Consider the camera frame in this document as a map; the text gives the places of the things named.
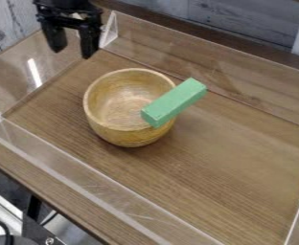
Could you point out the brown wooden bowl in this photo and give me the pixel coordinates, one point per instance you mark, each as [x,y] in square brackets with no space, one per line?
[112,102]

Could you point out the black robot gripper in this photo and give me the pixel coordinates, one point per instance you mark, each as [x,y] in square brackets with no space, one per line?
[71,14]

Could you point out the black metal table bracket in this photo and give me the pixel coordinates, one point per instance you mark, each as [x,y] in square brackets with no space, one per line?
[33,230]

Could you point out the green rectangular block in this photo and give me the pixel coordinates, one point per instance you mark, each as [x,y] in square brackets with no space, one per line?
[164,108]

